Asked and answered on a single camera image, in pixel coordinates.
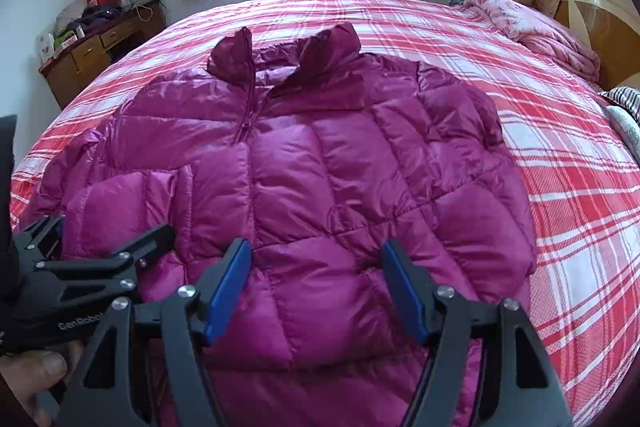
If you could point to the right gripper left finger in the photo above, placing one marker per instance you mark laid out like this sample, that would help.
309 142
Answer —
111 385

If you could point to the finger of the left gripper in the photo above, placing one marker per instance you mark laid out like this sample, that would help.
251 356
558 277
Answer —
42 238
115 251

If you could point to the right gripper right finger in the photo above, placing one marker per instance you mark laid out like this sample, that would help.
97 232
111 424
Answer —
516 385

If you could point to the magenta puffer jacket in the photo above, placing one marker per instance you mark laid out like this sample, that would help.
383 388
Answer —
317 153

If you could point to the pile of clothes on desk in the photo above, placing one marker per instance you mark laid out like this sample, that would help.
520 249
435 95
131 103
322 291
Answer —
80 14

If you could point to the person's left hand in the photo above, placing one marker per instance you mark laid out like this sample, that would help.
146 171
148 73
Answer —
36 371

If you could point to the brown wooden desk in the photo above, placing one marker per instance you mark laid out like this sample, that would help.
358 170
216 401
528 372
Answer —
74 68

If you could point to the white packet on desk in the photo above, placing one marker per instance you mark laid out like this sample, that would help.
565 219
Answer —
46 46

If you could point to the red plaid bed sheet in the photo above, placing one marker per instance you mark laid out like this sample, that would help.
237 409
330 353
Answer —
581 181

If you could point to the grey patterned pillow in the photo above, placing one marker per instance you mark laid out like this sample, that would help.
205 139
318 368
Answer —
625 125

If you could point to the striped pillow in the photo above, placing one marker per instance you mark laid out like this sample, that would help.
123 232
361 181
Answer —
627 98

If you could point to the pink folded quilt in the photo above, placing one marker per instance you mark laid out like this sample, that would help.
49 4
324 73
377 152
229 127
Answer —
540 34

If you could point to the wooden bed headboard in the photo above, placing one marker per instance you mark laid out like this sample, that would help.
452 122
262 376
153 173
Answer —
611 29

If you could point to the black camera box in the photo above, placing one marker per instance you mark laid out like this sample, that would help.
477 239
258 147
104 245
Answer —
7 133

